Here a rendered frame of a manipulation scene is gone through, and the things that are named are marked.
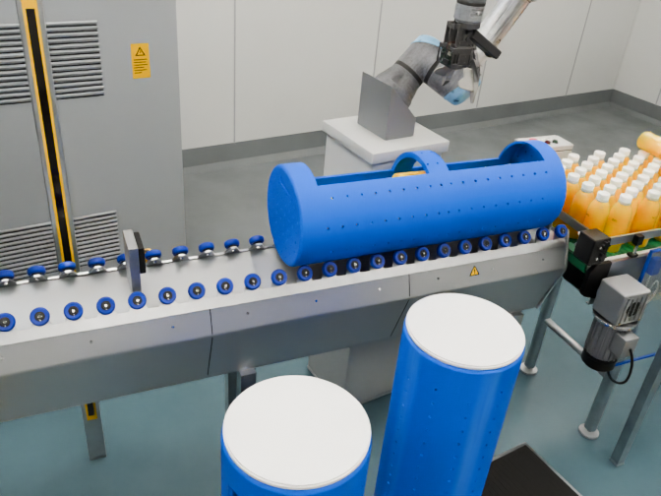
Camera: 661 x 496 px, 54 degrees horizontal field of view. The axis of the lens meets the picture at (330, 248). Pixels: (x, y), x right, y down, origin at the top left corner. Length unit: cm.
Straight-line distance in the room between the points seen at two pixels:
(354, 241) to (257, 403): 63
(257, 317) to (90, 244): 157
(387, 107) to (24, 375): 133
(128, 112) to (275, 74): 189
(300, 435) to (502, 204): 102
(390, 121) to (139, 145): 131
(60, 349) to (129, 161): 152
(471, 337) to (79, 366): 96
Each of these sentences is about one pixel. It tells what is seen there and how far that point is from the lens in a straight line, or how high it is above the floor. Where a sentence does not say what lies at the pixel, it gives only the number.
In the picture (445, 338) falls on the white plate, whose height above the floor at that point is 104.
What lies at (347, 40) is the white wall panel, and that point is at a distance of 495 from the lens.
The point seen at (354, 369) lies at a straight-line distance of 264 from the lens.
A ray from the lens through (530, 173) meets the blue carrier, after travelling 205.
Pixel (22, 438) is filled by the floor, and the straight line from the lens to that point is 279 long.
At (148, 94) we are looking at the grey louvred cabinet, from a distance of 302.
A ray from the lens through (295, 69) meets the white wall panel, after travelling 478.
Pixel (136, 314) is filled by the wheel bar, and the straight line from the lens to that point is 172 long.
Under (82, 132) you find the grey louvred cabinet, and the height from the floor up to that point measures 86.
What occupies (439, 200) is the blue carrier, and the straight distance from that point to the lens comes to 185.
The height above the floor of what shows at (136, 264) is 104.
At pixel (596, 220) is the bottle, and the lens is 228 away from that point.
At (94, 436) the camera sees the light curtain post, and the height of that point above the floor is 12.
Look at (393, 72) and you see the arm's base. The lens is 223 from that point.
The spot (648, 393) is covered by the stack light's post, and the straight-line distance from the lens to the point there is 267.
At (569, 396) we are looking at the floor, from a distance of 313.
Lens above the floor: 196
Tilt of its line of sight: 31 degrees down
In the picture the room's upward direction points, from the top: 5 degrees clockwise
